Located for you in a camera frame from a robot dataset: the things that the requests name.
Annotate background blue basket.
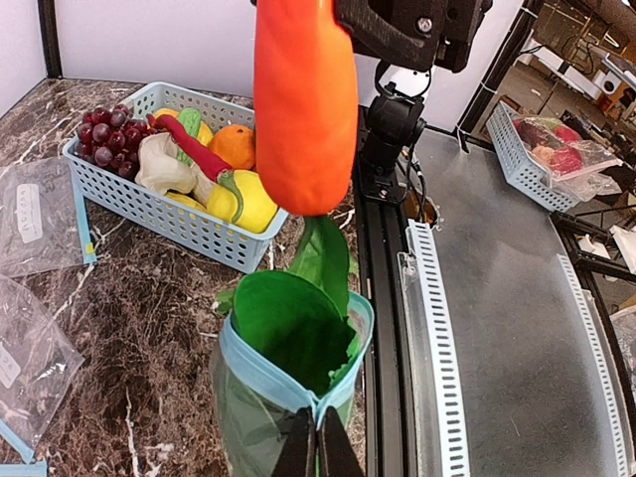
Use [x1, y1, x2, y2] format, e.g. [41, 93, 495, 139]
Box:
[486, 102, 579, 212]

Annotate bagged food in background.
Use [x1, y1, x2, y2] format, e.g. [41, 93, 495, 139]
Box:
[513, 116, 622, 202]

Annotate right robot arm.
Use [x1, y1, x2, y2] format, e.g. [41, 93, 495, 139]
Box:
[316, 1, 491, 476]

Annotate white slotted cable duct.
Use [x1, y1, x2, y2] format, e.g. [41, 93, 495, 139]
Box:
[397, 220, 471, 477]

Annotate clear zip bag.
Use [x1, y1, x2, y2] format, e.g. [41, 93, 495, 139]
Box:
[1, 157, 96, 278]
[1, 276, 83, 476]
[210, 292, 375, 476]

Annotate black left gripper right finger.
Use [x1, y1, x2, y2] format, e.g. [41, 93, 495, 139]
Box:
[318, 406, 365, 477]

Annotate orange tangerine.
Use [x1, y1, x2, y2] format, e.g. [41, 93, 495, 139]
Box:
[208, 124, 255, 170]

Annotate black left frame post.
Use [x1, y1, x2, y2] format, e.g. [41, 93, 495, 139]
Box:
[37, 0, 63, 79]

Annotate white garlic bulb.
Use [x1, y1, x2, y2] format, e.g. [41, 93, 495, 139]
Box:
[135, 133, 214, 207]

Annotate yellow lemon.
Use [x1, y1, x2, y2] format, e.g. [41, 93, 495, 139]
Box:
[207, 170, 278, 234]

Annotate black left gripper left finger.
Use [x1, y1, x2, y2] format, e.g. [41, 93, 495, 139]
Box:
[271, 407, 316, 477]

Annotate purple grape bunch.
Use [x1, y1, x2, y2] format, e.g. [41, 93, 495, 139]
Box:
[71, 104, 153, 181]

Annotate green white bok choy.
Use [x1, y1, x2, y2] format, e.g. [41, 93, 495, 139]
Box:
[218, 216, 355, 396]

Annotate red chili pepper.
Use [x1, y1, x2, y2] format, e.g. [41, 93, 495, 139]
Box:
[146, 114, 243, 223]

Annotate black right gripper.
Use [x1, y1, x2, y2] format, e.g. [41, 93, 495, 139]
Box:
[335, 0, 493, 74]

